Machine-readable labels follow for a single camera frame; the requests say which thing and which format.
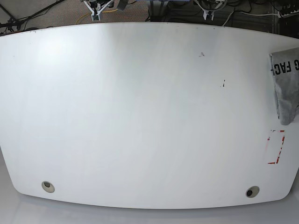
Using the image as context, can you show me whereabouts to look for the grey T-shirt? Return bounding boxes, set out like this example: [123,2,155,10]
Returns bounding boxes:
[270,48,299,126]

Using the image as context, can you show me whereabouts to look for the red tape rectangle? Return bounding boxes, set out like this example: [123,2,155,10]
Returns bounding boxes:
[265,130,285,165]

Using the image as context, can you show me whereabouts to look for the white power strip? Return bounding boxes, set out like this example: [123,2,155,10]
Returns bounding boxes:
[278,0,299,18]

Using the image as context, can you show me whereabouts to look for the yellow cable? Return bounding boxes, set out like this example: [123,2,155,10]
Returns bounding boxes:
[75,8,120,25]

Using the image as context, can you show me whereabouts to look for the left table cable grommet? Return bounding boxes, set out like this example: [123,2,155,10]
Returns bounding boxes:
[42,181,55,193]

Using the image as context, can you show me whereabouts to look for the table cable grommet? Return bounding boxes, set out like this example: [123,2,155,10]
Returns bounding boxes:
[42,181,55,193]
[245,186,260,198]

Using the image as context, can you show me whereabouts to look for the right table cable grommet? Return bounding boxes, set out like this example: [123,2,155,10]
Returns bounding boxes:
[245,186,260,198]

